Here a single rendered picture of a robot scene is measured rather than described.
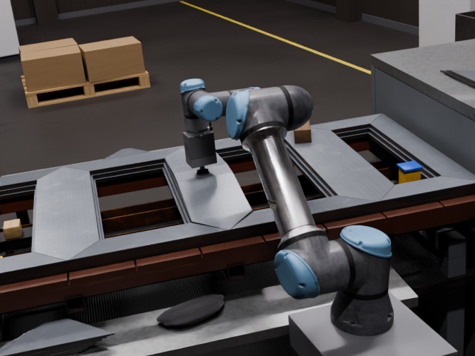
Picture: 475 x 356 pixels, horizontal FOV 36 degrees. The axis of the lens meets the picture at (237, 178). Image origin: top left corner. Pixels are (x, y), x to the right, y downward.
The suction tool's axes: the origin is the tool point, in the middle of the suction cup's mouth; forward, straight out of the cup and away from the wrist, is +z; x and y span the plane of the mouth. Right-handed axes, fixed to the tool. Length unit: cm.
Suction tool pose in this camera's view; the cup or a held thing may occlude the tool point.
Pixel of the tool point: (203, 176)
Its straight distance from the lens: 239.2
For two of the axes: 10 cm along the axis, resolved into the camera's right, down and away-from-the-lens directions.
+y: -9.2, 2.2, -3.1
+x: 3.7, 3.2, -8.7
